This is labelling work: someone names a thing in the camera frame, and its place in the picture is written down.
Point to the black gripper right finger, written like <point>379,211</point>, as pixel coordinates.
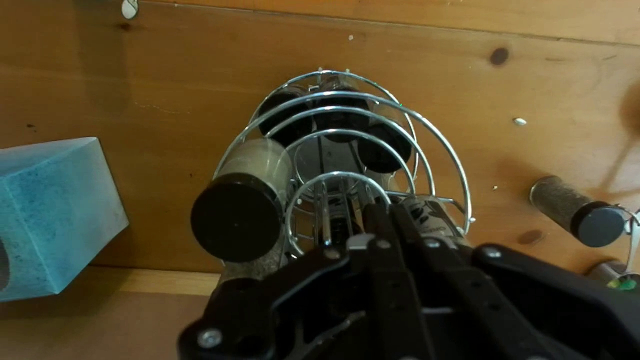
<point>481,307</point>

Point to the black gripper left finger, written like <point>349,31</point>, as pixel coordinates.
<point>372,292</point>

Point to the black-capped glass spice jar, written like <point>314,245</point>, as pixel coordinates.
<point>382,152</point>
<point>256,268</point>
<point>432,214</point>
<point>340,121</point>
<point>237,213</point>
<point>566,203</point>

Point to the small white pellet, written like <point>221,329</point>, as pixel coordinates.
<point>131,9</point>
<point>521,121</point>

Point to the blue sponge block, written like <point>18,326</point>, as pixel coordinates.
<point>53,213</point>

